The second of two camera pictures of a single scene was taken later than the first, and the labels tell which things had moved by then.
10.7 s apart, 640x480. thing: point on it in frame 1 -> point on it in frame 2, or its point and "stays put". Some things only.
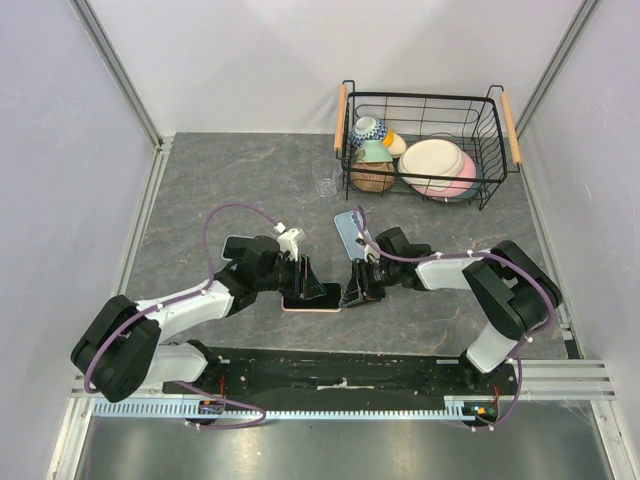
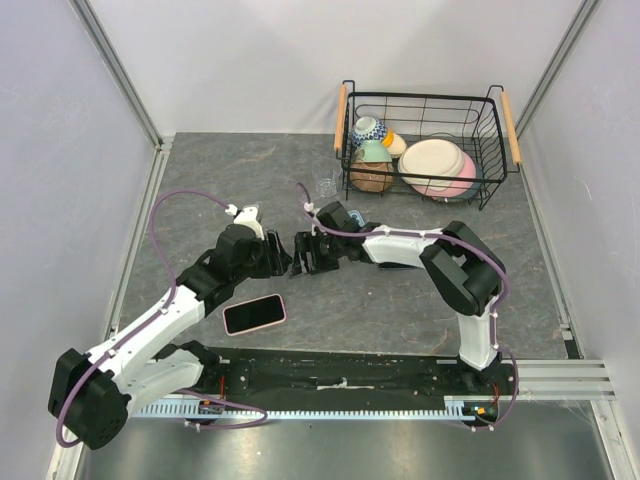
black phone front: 331,300 -> 248,314
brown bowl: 371,182 stays put
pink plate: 460,186 stays put
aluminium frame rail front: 565,380 stays put
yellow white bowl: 394,142 stays put
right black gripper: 353,291 -> 305,242
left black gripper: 309,286 -> 275,263
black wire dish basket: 439,147 stays put
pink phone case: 308,309 -> 254,314
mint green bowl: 375,151 stays put
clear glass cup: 326,173 stays put
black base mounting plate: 339,375 stays put
